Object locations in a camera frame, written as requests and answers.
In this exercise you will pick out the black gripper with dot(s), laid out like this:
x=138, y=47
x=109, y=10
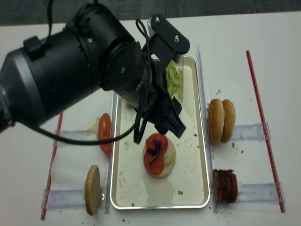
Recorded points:
x=166, y=119

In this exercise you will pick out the purple lettuce leaves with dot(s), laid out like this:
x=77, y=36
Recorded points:
x=159, y=146

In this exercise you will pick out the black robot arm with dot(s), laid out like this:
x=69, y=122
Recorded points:
x=94, y=51

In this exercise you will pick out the upper tomato slice on bun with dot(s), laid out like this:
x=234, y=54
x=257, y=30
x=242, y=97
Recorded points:
x=154, y=137

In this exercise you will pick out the tomato slice on bun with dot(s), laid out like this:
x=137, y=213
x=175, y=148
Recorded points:
x=155, y=167
x=154, y=137

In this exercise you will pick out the lettuce piece on bun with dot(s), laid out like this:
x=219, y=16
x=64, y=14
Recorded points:
x=169, y=157

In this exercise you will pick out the lower tomato slice on bun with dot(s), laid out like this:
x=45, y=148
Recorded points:
x=155, y=167

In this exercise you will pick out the green lettuce leaves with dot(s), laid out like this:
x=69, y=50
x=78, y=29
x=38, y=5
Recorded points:
x=174, y=82

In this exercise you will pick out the standing tomato slice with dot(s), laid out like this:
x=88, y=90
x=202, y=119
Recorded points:
x=104, y=132

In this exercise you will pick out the stack of bacon patties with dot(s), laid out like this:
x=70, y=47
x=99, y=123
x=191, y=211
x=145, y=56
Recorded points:
x=226, y=185

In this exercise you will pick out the bottom bun on tray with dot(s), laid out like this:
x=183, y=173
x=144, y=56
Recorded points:
x=167, y=169

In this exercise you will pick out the left sesame bun top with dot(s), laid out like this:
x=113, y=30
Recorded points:
x=215, y=120

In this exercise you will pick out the sesame bun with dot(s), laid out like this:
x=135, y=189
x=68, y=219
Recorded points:
x=229, y=120
x=215, y=120

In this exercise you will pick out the clear plastic salad box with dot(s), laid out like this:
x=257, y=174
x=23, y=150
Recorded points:
x=160, y=87

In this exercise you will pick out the right sesame bun top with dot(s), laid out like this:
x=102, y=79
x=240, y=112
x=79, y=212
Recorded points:
x=229, y=120

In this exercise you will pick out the white metal tray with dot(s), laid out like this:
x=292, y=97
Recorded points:
x=187, y=186

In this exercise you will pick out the upper left clear holder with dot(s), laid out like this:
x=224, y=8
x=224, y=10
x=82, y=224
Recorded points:
x=75, y=135

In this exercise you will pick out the clear holder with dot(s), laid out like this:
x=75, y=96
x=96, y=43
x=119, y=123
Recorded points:
x=63, y=199
x=260, y=193
x=251, y=132
x=75, y=135

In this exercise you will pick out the upper right clear holder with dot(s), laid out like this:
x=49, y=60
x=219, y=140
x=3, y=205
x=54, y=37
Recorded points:
x=251, y=132

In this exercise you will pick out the standing bun half slice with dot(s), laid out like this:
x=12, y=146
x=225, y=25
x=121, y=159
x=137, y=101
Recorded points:
x=92, y=190

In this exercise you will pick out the right red strip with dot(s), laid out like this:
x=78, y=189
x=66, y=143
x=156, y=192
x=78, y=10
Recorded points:
x=277, y=183

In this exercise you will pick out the red strip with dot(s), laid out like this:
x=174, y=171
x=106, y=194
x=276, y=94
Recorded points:
x=277, y=183
x=48, y=186

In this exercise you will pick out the left red strip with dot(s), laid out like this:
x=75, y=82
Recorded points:
x=48, y=186

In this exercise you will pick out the lower right clear holder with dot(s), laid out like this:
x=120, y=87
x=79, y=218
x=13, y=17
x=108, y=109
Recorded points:
x=260, y=193

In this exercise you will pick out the lower left clear holder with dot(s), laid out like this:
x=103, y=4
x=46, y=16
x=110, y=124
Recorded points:
x=63, y=199

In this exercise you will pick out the right clear vertical rail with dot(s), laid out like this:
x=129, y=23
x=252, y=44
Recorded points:
x=208, y=149

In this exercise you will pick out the clear vertical rail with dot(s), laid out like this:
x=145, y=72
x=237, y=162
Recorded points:
x=110, y=162
x=208, y=149

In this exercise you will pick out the left clear vertical rail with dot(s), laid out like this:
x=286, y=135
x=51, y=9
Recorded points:
x=110, y=162

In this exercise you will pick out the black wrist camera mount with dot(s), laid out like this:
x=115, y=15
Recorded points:
x=166, y=42

